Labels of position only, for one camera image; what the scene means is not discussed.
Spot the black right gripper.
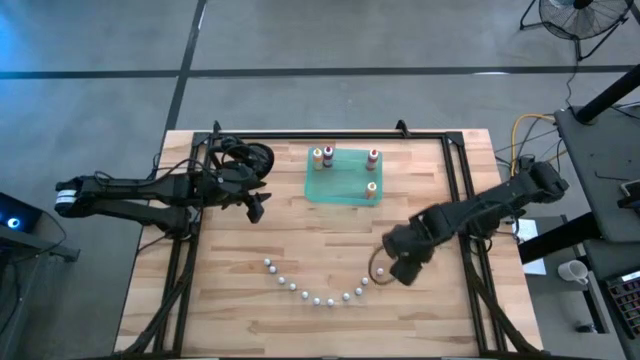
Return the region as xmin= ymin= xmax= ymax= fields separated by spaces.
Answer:
xmin=382 ymin=222 xmax=436 ymax=287

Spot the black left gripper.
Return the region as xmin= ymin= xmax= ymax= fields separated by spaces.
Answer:
xmin=197 ymin=166 xmax=273 ymax=225

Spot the black desk lamp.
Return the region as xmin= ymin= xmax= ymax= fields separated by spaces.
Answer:
xmin=207 ymin=134 xmax=276 ymax=182

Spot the green translucent plastic tray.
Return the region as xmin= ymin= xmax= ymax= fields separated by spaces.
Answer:
xmin=303 ymin=146 xmax=384 ymax=207

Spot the white paper sheet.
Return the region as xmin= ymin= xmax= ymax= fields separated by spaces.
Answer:
xmin=512 ymin=218 xmax=549 ymax=277

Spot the black power strip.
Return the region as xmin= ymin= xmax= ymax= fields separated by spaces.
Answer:
xmin=514 ymin=153 xmax=536 ymax=174

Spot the black table crossbar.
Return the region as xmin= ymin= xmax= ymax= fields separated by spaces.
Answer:
xmin=517 ymin=212 xmax=604 ymax=266

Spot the white mug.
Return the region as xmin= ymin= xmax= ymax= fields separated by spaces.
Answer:
xmin=557 ymin=259 xmax=590 ymax=286

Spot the grey desk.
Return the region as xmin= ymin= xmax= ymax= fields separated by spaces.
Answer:
xmin=582 ymin=238 xmax=640 ymax=360

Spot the grey side table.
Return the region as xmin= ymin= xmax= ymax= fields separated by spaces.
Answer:
xmin=553 ymin=103 xmax=640 ymax=244

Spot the keyboard with coloured keys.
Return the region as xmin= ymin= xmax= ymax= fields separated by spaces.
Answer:
xmin=604 ymin=272 xmax=640 ymax=341

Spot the black equipment stand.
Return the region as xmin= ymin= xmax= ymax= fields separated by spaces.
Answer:
xmin=0 ymin=223 xmax=81 ymax=264

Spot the black device with blue light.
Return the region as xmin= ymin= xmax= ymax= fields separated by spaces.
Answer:
xmin=0 ymin=192 xmax=44 ymax=235

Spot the black pole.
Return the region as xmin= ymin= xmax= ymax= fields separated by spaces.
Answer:
xmin=574 ymin=63 xmax=640 ymax=125

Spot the black floor fan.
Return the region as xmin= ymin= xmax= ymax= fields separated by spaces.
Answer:
xmin=518 ymin=0 xmax=635 ymax=62

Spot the right gripper cable loop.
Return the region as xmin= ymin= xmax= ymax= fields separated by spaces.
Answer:
xmin=368 ymin=243 xmax=399 ymax=288

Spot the black corrugated cable hose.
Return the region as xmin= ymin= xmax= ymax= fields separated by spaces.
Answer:
xmin=462 ymin=239 xmax=539 ymax=357
xmin=119 ymin=234 xmax=199 ymax=357

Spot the yellow cable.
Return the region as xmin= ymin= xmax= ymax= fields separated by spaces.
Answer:
xmin=508 ymin=112 xmax=569 ymax=177

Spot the black fan cable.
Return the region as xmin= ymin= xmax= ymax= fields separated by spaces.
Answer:
xmin=564 ymin=58 xmax=581 ymax=110

